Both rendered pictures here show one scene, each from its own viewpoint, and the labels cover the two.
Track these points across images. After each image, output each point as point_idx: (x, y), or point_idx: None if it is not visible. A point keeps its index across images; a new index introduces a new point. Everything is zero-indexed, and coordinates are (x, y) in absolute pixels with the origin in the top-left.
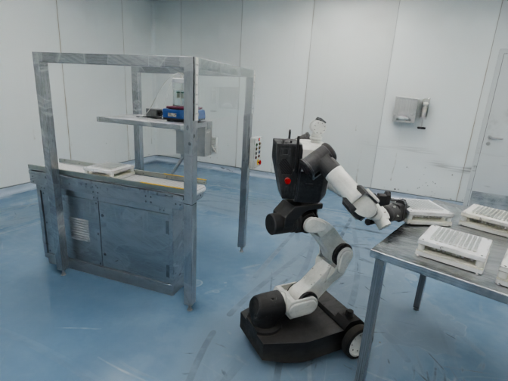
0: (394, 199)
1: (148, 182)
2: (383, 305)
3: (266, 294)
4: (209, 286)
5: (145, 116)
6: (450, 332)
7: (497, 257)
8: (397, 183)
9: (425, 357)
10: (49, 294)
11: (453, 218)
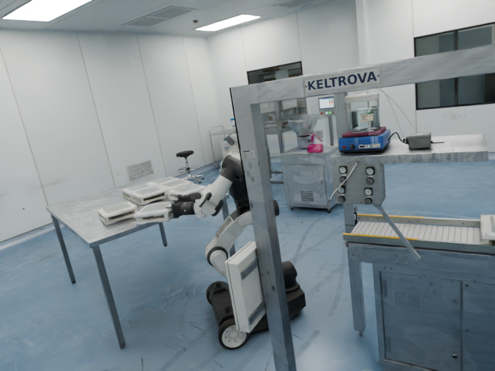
0: (169, 207)
1: (428, 234)
2: (149, 350)
3: (283, 263)
4: (347, 370)
5: (447, 148)
6: (125, 324)
7: (166, 199)
8: None
9: (171, 306)
10: None
11: (130, 220)
